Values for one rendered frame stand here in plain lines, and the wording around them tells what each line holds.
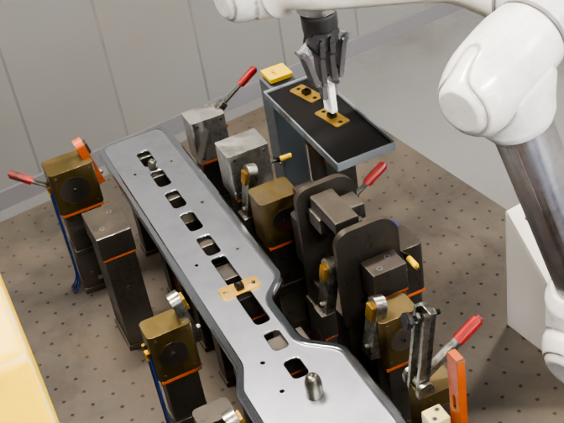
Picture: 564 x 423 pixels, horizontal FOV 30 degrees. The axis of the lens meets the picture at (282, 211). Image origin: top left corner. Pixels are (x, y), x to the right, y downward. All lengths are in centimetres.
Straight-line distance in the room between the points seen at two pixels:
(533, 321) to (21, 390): 184
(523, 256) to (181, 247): 72
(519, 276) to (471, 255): 34
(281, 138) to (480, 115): 102
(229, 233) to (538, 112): 85
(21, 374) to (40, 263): 229
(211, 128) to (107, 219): 39
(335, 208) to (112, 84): 252
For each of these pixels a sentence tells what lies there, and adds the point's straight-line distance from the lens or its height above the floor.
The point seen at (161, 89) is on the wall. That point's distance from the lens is 450.
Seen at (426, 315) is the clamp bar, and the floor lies 122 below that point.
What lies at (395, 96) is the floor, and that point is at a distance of 461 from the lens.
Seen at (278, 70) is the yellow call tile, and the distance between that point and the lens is 251.
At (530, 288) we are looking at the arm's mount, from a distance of 227.
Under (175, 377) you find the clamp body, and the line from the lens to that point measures 207.
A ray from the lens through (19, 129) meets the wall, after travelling 432.
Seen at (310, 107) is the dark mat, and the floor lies 116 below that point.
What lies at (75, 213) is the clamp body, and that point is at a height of 94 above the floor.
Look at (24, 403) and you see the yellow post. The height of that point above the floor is 197.
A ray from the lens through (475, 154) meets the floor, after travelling 420.
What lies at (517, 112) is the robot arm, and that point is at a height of 149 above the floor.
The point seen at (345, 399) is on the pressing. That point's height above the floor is 100.
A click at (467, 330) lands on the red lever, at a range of 178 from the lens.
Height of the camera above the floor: 236
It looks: 36 degrees down
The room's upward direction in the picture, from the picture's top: 10 degrees counter-clockwise
